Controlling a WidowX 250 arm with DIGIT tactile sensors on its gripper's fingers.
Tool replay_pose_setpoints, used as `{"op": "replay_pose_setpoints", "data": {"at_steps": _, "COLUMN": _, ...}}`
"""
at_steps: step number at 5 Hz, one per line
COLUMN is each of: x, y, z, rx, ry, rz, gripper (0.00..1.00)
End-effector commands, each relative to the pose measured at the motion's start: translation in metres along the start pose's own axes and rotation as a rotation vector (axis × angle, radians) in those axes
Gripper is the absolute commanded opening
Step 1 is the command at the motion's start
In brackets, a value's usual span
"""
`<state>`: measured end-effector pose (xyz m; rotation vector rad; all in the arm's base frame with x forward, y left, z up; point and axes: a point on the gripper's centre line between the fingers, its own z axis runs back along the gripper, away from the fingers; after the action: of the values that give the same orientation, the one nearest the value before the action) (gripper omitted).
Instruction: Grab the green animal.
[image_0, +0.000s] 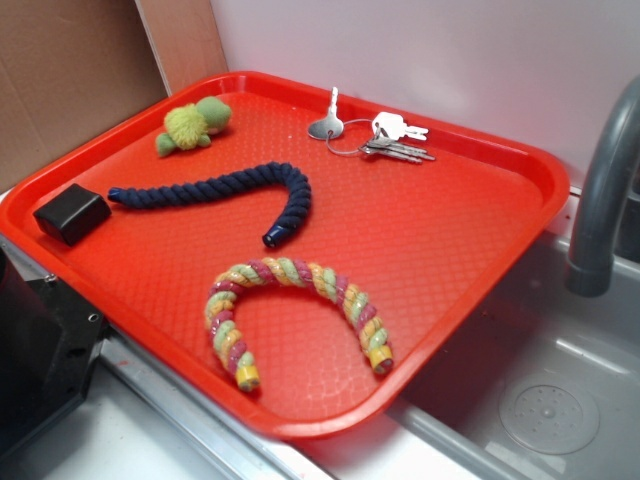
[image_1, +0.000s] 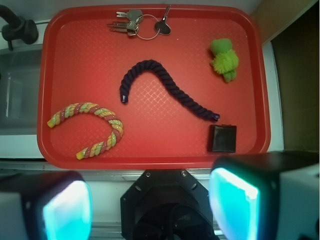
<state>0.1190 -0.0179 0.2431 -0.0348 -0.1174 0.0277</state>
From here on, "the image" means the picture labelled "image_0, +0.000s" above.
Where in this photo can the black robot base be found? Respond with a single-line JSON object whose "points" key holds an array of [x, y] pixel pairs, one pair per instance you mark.
{"points": [[50, 339]]}

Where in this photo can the red plastic tray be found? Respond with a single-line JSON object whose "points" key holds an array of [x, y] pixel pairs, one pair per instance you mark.
{"points": [[426, 242]]}

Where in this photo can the bunch of silver keys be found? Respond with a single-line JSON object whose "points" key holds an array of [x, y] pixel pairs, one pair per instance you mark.
{"points": [[394, 149]]}

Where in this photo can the large silver key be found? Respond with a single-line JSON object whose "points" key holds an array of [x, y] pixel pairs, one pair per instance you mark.
{"points": [[330, 126]]}

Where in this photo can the white-headed key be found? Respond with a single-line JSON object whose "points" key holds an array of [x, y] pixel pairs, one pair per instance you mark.
{"points": [[393, 126]]}

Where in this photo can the green plush turtle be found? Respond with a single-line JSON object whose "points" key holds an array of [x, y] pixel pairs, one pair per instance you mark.
{"points": [[192, 126]]}

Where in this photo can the black rectangular box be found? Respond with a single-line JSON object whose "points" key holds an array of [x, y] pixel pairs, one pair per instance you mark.
{"points": [[72, 214]]}

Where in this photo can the grey plastic sink basin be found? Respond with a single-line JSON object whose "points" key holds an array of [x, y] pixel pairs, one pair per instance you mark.
{"points": [[537, 383]]}

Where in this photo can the grey toy faucet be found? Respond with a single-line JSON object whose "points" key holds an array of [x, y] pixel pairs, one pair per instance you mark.
{"points": [[607, 218]]}

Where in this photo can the brown cardboard panel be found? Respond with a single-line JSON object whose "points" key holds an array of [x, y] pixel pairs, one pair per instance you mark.
{"points": [[70, 70]]}

